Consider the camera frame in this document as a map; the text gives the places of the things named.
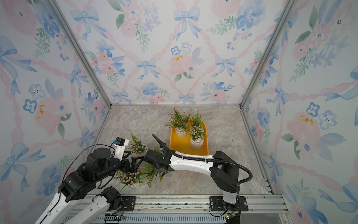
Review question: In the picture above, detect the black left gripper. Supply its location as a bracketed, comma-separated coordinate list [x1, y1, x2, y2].
[98, 150, 143, 182]

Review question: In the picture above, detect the red flower plant front pot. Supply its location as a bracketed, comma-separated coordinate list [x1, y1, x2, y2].
[141, 162, 164, 188]

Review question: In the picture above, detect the red flower plant pot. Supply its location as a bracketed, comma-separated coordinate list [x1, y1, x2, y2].
[165, 106, 192, 137]
[141, 162, 164, 188]

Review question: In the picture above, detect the pink flower plant pot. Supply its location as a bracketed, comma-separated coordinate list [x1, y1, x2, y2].
[130, 132, 148, 156]
[115, 171, 144, 191]
[190, 126, 205, 150]

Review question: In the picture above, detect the yellow plastic storage tray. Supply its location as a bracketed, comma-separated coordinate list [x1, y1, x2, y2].
[169, 126, 209, 156]

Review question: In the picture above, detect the pink flower plant back pot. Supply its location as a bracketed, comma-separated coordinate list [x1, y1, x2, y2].
[190, 126, 205, 150]

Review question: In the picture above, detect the orange flower plant white pot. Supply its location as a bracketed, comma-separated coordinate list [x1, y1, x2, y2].
[190, 114, 204, 131]

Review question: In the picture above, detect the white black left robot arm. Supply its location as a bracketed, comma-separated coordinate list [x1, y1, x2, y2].
[36, 147, 143, 224]

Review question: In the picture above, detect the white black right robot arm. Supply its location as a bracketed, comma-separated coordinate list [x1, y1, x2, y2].
[144, 150, 245, 205]

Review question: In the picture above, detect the pink flower plant front pot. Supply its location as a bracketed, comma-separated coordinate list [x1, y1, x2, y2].
[115, 171, 144, 191]

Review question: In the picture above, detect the black corrugated right cable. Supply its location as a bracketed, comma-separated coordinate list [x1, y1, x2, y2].
[151, 134, 254, 194]

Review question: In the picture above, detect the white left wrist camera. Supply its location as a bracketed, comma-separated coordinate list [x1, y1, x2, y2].
[113, 137, 129, 161]

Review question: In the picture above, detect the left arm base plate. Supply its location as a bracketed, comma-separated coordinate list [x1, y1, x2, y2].
[109, 196, 137, 211]

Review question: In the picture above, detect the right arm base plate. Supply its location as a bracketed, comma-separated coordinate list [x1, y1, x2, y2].
[209, 196, 249, 212]

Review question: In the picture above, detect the aluminium front rail frame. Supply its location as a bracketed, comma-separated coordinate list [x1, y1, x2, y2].
[62, 195, 293, 224]

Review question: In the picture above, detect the aluminium left corner post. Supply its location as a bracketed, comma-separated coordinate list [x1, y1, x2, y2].
[45, 0, 112, 108]

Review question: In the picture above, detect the aluminium corner post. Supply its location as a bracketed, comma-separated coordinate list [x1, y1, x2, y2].
[240, 0, 296, 110]
[45, 0, 112, 108]

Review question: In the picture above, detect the aluminium right corner post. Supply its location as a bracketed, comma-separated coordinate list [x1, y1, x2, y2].
[240, 0, 296, 110]

